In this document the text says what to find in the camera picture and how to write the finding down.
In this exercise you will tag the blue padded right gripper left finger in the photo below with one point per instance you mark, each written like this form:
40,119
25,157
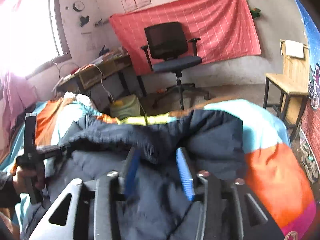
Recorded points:
128,172

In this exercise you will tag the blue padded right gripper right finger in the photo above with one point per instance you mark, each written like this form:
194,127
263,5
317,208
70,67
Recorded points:
188,175

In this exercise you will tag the dark navy puffer jacket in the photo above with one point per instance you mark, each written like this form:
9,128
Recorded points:
158,209

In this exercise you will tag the person's left hand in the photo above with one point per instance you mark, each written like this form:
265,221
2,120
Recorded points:
18,179

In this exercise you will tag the yellow green plastic container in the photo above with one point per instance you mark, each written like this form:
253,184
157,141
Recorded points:
127,106

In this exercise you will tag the pink hanging garment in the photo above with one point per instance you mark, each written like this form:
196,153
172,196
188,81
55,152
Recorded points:
17,95

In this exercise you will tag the colourful striped bed blanket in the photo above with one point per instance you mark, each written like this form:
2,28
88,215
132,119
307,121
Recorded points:
274,173

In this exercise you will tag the wooden desk with shelves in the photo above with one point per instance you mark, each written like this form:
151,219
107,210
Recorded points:
107,77

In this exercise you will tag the grey white sneaker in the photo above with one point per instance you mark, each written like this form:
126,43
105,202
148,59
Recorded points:
309,162

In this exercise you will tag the black office chair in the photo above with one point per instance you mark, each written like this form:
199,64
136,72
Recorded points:
169,51

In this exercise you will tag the blue bicycle print curtain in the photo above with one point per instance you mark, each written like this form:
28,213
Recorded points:
309,130

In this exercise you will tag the wooden chair with black legs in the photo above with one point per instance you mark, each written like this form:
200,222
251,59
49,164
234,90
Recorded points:
293,86

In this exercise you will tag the black wall hook ornament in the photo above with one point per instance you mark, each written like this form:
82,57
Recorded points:
84,20

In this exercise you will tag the round wall clock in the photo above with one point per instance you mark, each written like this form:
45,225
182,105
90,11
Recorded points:
78,6

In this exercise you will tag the red checked wall cloth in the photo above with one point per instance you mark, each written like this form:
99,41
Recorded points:
225,29

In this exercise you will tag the green wall ornament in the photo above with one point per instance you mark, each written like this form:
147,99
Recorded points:
255,12

